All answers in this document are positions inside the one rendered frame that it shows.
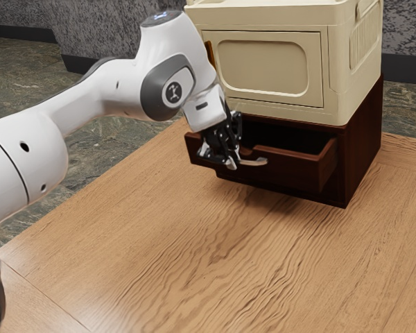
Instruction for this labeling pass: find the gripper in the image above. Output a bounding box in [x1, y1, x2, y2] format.
[196, 110, 244, 171]

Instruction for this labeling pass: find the dark brown cabinet drawer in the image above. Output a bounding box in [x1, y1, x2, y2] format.
[184, 129, 338, 196]

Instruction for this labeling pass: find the cream box with lid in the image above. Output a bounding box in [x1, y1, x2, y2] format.
[183, 0, 384, 127]

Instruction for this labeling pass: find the dark brown wooden cabinet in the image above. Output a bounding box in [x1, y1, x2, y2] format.
[216, 74, 384, 210]

